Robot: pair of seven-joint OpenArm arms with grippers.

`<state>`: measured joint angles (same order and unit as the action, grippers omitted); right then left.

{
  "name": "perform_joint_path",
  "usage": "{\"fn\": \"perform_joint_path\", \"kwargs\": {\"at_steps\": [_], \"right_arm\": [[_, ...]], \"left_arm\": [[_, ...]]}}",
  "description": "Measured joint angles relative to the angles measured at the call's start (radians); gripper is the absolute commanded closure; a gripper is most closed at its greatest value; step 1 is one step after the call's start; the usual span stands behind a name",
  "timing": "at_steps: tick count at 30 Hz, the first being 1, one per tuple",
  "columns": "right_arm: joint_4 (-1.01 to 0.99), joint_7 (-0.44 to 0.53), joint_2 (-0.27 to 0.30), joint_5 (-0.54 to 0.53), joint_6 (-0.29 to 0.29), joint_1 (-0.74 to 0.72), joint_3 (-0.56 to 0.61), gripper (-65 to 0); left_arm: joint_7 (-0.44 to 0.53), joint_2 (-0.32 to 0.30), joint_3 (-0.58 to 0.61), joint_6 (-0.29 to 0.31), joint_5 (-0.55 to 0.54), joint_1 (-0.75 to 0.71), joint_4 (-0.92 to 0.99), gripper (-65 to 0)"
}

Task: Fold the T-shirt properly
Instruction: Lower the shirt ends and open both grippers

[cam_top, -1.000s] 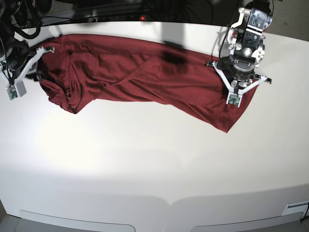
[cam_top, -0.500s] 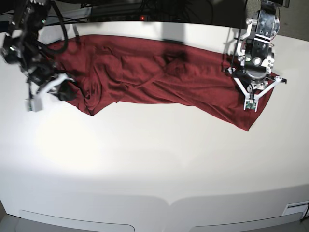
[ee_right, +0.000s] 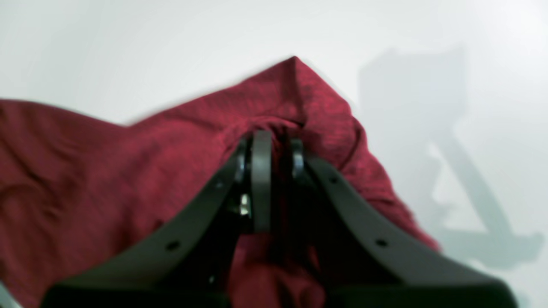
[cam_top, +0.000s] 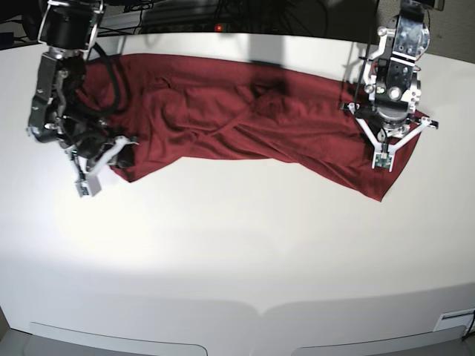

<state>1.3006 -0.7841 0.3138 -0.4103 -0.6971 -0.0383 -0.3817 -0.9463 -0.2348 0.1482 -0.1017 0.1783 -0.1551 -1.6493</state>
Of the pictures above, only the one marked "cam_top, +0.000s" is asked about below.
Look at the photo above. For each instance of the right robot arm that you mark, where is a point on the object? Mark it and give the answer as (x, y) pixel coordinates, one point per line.
(69, 29)

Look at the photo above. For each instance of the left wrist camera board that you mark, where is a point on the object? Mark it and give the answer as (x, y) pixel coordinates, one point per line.
(383, 160)

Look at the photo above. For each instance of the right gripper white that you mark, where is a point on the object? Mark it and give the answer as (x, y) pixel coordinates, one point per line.
(118, 154)

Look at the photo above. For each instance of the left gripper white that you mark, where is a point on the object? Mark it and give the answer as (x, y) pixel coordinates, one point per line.
(387, 138)

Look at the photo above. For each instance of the dark red long-sleeve shirt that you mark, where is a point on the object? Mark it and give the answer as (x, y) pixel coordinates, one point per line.
(183, 106)

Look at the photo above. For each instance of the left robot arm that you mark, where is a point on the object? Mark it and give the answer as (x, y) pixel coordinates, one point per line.
(389, 75)

